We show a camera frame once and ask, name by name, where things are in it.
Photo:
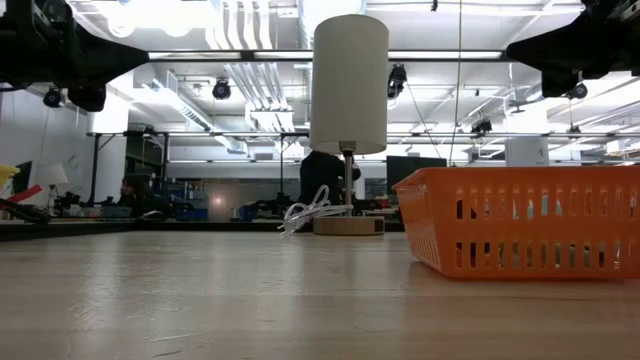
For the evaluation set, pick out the yellow background object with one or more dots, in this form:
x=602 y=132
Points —
x=7 y=175

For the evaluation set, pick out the small white background lamp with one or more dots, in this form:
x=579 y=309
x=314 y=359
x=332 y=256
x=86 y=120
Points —
x=51 y=175

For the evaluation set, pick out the blue storage bins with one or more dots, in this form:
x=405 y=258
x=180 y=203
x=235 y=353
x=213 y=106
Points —
x=197 y=214

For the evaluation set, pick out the small dark monitor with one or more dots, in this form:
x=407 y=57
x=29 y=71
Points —
x=24 y=175

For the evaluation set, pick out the orange plastic basket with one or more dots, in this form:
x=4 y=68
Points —
x=525 y=225

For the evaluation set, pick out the table lamp with white shade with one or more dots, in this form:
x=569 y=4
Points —
x=349 y=80

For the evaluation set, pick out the black background robot arm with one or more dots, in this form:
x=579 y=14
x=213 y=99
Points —
x=272 y=205

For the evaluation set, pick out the large dark monitor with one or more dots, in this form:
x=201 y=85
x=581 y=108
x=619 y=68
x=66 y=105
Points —
x=415 y=170

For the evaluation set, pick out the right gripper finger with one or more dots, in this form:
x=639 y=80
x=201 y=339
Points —
x=555 y=50
x=557 y=84

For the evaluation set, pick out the black ceiling spotlight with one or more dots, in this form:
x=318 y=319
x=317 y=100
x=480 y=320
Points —
x=397 y=80
x=578 y=91
x=52 y=97
x=221 y=90
x=481 y=127

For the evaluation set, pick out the red background bar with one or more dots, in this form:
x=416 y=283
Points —
x=25 y=194

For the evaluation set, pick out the person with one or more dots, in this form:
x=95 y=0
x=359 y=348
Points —
x=134 y=192
x=322 y=175

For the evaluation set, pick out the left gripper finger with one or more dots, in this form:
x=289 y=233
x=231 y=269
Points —
x=105 y=57
x=87 y=97

